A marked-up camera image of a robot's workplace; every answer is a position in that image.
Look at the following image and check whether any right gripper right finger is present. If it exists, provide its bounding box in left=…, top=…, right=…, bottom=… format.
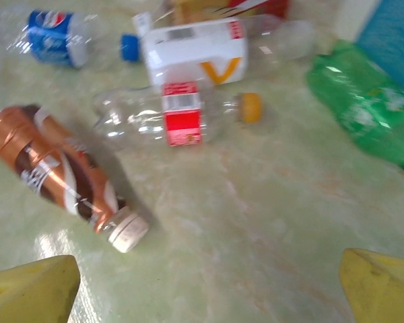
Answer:
left=338, top=248, right=404, bottom=323

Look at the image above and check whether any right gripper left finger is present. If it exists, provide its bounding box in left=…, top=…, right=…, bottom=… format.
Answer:
left=0, top=254, right=81, bottom=323

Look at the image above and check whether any brown coffee drink bottle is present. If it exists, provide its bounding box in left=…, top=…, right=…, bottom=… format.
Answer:
left=0, top=103, right=151, bottom=254

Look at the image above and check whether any green soda bottle yellow cap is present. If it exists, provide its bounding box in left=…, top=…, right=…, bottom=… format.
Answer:
left=304, top=39, right=404, bottom=188

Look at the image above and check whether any clear bottle red label yellow cap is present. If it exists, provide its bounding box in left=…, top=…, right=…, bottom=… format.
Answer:
left=92, top=80, right=263, bottom=149

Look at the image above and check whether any clear Pepsi bottle blue cap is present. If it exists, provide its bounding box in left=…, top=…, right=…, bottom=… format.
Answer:
left=5, top=9, right=143, bottom=70

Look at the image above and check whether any white storage box blue lid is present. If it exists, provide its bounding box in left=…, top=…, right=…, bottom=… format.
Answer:
left=336, top=0, right=404, bottom=102

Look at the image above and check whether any clear bottle white V label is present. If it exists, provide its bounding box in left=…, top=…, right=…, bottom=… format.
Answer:
left=143, top=15, right=317, bottom=89

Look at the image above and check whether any amber tea bottle red label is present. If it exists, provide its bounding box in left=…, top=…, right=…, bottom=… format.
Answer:
left=133, top=0, right=290, bottom=38

